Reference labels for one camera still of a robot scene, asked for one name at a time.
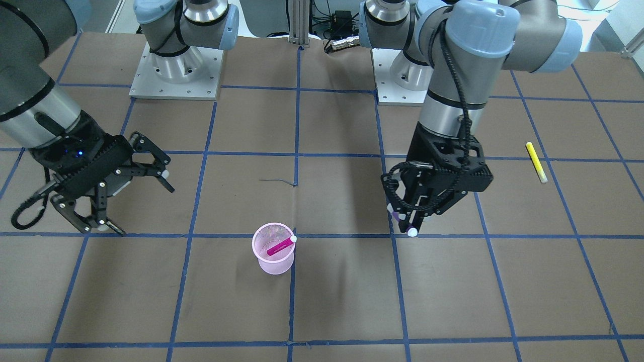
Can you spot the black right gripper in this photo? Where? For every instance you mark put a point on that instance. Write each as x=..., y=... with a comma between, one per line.
x=122, y=173

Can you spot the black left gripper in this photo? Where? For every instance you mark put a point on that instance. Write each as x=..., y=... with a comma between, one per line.
x=421, y=147

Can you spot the pink pen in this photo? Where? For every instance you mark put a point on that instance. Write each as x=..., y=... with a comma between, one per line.
x=284, y=244

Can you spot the purple pen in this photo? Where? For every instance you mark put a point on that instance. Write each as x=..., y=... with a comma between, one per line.
x=399, y=217

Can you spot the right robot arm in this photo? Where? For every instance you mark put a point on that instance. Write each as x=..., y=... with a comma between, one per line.
x=32, y=30

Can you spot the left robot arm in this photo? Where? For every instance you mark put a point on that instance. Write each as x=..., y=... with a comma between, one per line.
x=466, y=44

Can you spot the pink mesh cup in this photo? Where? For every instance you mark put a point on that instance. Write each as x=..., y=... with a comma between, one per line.
x=267, y=236

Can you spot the yellow pen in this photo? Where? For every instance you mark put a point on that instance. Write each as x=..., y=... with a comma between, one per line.
x=538, y=167

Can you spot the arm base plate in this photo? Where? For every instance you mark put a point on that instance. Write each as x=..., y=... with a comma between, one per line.
x=193, y=75
x=400, y=82

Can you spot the aluminium frame post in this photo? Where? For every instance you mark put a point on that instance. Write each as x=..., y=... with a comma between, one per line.
x=299, y=22

